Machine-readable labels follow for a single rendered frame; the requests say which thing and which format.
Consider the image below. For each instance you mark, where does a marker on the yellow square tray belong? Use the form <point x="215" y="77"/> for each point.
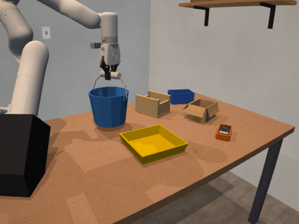
<point x="153" y="143"/>

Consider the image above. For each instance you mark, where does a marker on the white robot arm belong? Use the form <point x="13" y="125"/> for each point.
<point x="32" y="56"/>

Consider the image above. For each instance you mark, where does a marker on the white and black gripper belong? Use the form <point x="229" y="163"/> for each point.
<point x="109" y="56"/>

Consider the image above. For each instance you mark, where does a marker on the orange digital multimeter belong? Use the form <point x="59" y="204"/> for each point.
<point x="223" y="132"/>

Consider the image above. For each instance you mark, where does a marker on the blue bucket with wire handle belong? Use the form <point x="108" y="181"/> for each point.
<point x="109" y="108"/>

